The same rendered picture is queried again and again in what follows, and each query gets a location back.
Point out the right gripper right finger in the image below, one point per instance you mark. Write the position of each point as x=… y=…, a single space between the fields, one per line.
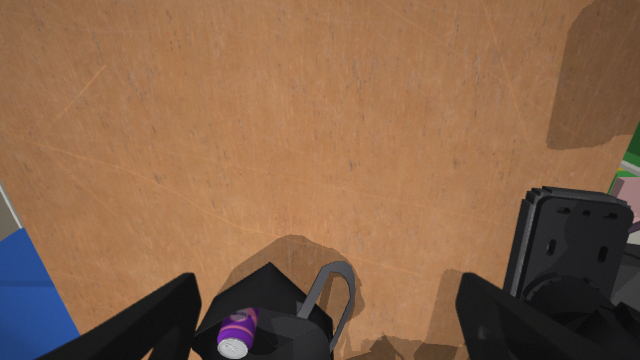
x=492 y=320

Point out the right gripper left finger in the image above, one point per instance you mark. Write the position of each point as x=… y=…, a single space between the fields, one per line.
x=164 y=320

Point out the purple drink can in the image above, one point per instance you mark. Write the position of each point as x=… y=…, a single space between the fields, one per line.
x=237 y=333

